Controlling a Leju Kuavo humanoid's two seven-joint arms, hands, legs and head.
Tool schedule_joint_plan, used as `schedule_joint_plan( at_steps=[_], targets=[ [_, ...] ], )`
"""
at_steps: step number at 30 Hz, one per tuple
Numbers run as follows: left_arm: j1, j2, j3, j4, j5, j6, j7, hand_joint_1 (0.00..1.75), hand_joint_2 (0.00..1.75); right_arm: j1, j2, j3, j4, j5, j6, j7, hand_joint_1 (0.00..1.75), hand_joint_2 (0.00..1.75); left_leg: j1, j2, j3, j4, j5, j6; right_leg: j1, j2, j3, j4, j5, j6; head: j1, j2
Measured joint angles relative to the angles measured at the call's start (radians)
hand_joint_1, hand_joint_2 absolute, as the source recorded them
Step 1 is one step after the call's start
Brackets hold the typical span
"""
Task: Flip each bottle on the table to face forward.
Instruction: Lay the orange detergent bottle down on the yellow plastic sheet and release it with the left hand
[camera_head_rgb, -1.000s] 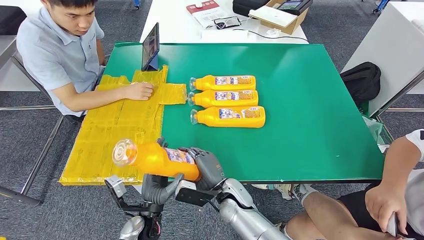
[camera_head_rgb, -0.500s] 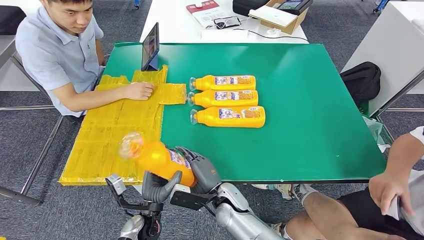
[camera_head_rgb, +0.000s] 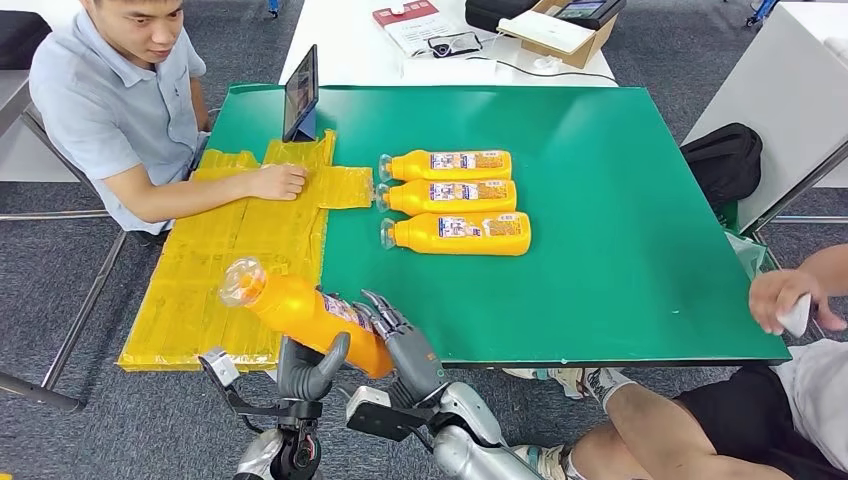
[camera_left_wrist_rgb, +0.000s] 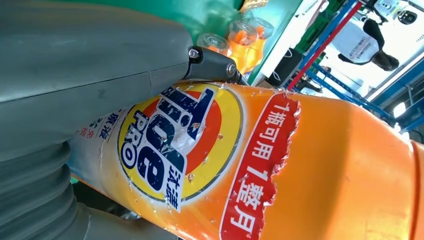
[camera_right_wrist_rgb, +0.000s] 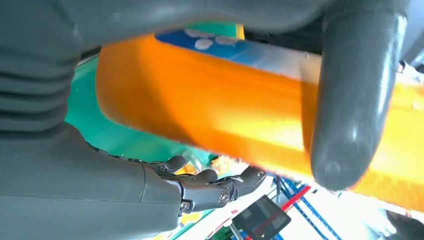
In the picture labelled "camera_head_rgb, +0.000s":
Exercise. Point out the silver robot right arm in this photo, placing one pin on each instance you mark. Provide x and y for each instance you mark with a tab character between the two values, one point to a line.
477	450

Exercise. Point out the white printed paper sheet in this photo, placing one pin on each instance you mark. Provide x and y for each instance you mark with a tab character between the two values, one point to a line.
414	34

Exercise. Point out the red booklet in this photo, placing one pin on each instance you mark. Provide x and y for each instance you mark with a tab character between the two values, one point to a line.
404	13

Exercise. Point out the black backpack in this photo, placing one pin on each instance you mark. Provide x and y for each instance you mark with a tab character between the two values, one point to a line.
722	162

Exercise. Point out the white side table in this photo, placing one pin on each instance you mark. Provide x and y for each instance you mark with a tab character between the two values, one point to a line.
782	86

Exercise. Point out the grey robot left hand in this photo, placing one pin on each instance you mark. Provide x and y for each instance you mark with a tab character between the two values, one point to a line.
298	381

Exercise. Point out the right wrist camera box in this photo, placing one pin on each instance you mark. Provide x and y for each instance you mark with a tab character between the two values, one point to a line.
378	417

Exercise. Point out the white black handheld controller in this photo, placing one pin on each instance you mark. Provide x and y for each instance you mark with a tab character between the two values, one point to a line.
796	318

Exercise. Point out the person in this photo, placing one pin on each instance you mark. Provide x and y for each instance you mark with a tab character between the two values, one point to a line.
106	112
662	430

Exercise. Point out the clear plastic bag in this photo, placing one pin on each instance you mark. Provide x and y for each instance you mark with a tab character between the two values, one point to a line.
747	255

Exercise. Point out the brown cardboard box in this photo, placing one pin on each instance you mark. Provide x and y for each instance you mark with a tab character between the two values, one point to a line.
596	43

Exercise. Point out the dark metal bar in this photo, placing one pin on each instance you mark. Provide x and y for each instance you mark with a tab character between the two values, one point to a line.
40	392

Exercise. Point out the white box lid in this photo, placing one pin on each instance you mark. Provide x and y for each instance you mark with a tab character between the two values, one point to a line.
546	31

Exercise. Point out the orange detergent bottle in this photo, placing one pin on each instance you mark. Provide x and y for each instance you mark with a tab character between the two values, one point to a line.
417	235
411	199
411	166
291	308

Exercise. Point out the black screen device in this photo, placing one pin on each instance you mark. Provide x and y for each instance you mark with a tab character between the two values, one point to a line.
586	9

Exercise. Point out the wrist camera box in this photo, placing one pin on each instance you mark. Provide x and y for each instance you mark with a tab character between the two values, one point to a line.
222	368
378	417

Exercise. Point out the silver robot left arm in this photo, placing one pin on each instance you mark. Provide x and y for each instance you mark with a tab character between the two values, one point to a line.
278	457

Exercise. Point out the tablet with blue stand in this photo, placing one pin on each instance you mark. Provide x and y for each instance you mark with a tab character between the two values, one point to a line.
301	89

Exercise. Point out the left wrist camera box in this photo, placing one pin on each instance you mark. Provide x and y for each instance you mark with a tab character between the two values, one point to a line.
222	368

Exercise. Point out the black carrying case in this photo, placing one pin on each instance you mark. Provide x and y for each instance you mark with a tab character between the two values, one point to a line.
493	13

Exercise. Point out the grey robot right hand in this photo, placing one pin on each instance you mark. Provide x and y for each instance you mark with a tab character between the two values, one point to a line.
414	361

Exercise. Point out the yellow taped cardboard mat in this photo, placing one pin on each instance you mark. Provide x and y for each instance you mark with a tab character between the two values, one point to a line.
199	265

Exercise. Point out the black chair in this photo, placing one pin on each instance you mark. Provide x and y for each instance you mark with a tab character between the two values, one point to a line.
23	38

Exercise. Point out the metal chair frame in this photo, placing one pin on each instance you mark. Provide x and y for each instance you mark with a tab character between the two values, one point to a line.
83	311

